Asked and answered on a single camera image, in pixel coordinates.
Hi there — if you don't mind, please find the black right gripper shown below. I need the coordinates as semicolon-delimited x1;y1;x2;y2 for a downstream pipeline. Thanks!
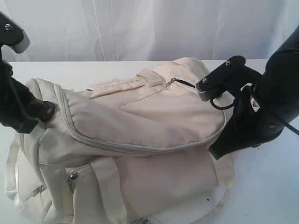
209;71;290;160

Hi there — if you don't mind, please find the cream fabric duffel bag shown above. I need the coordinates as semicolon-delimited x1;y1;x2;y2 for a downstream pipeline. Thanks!
5;57;234;224

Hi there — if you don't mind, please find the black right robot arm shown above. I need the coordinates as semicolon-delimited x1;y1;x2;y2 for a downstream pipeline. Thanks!
209;29;299;160

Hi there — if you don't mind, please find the white paper label tag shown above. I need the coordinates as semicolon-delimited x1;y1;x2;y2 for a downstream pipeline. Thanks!
130;217;161;224

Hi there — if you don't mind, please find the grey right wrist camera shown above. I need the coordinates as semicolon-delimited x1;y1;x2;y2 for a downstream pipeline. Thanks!
195;56;246;102

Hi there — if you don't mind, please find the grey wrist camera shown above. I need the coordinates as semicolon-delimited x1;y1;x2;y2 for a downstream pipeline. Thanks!
195;56;246;102
0;12;30;54

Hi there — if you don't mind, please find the black camera cable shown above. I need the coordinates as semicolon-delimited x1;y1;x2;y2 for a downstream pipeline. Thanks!
175;78;299;136

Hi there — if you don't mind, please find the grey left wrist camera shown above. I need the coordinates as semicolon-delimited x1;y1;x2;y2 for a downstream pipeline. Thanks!
0;12;30;54

